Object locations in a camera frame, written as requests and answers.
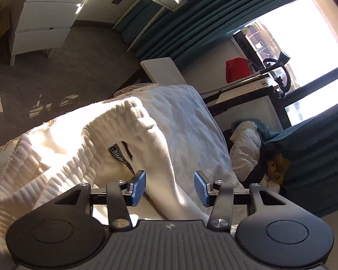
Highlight teal curtain by bed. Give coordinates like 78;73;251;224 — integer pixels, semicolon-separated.
272;104;338;217

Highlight red bag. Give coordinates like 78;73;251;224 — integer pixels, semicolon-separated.
225;57;253;83

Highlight teal curtain far side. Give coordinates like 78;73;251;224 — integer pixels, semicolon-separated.
116;0;296;66

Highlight mustard yellow garment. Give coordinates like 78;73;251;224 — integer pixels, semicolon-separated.
267;154;291;185

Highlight white puffy jacket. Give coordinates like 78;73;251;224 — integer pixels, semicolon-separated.
229;121;262;182

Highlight white sweatpants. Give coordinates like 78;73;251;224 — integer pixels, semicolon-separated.
0;85;240;269

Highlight pile of clothes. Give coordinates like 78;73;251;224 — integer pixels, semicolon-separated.
223;118;282;193

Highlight white drawer cabinet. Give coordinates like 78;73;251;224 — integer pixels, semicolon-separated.
9;0;88;66

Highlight white board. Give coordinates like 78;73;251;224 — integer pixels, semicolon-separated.
140;57;187;86

